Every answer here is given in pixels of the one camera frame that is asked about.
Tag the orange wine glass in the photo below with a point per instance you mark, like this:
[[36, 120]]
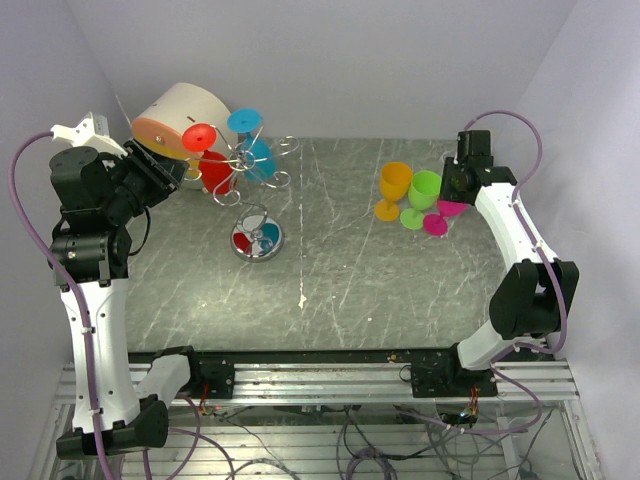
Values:
[[394, 184]]

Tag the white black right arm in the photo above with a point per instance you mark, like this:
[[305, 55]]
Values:
[[530, 307]]

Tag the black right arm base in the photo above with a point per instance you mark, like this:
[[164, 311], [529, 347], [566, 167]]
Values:
[[437, 373]]

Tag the green wine glass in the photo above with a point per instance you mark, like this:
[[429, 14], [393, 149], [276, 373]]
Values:
[[423, 193]]

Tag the blue wine glass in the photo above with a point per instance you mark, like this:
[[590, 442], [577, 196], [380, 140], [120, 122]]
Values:
[[255, 153]]

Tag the aluminium rail frame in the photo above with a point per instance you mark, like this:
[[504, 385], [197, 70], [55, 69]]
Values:
[[343, 302]]

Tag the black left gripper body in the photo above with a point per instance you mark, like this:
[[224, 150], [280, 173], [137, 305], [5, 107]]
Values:
[[133, 187]]

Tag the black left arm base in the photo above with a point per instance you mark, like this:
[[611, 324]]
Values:
[[214, 377]]

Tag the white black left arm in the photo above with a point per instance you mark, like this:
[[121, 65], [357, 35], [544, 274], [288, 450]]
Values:
[[100, 193]]

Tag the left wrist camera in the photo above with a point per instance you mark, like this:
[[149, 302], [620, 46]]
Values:
[[92, 131]]

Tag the red wine glass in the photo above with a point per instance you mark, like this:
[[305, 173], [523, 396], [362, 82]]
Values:
[[215, 171]]

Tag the white round container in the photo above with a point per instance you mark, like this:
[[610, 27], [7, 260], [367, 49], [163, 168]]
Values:
[[160, 127]]

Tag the chrome wine glass rack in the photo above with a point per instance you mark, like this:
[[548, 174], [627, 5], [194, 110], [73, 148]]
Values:
[[256, 236]]

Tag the pink wine glass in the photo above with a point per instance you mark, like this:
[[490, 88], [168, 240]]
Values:
[[436, 224]]

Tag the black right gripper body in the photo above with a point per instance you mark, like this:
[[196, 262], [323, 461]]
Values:
[[450, 181]]

